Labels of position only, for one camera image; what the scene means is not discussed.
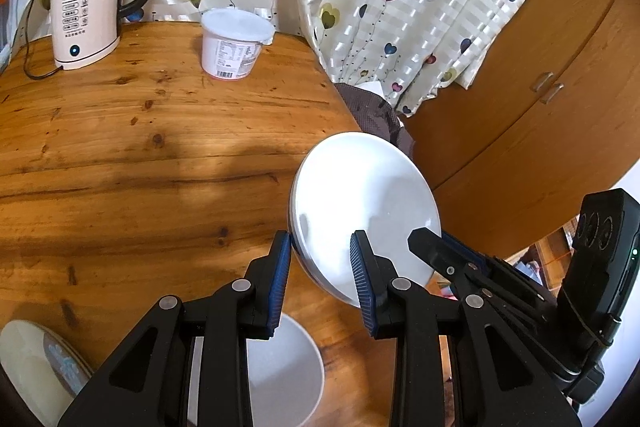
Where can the white plate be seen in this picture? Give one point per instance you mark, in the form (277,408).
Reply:
(360,187)

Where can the dark cloth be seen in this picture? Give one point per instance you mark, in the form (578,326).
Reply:
(370,117)

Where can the white bowl with blue stripe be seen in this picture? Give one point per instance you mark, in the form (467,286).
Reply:
(285,372)

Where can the wooden cabinet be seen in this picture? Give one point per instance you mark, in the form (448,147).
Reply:
(500,132)

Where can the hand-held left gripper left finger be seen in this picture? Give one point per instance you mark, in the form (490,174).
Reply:
(280,287)

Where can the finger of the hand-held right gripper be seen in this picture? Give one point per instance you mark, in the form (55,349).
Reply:
(435,252)
(515,292)

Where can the green plate with brown patch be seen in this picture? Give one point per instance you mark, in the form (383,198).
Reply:
(25,352)

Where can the white plastic tub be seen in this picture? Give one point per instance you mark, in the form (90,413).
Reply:
(230,52)

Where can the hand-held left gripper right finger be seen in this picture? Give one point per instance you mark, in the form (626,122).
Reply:
(360,287)

